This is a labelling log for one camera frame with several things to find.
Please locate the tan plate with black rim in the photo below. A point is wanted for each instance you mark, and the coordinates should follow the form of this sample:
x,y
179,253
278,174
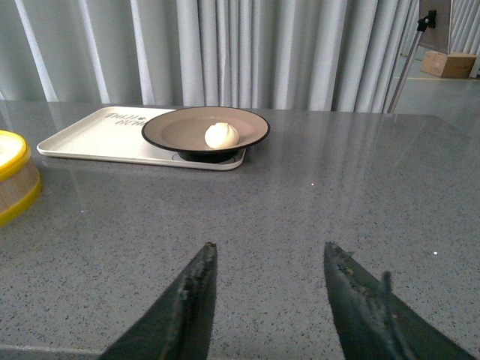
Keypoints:
x,y
182,131

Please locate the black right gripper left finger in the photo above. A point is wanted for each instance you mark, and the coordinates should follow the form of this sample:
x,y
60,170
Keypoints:
x,y
179,323

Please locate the cream bear-print tray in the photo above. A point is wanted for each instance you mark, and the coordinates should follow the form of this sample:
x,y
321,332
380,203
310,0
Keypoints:
x,y
114,134

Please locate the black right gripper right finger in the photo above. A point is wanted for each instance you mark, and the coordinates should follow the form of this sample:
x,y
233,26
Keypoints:
x,y
372,322

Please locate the white steamed bun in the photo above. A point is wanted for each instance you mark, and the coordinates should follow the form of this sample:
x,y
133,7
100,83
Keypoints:
x,y
221,136

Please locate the black clamp knob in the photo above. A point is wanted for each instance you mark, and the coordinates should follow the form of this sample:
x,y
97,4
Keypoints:
x,y
426,20

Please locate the grey board panel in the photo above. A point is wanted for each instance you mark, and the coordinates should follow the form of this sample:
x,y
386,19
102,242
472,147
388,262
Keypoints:
x,y
437,36

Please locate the grey pleated curtain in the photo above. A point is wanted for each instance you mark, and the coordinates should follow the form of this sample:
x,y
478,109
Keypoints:
x,y
312,55

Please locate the cardboard box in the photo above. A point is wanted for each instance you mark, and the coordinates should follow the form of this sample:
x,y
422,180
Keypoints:
x,y
456,65

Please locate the metal stand pole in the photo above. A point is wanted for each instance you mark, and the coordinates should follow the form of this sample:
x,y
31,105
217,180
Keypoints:
x,y
404,73

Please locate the yellow-rimmed bamboo steamer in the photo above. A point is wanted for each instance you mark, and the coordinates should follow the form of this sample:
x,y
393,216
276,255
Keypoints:
x,y
21,182

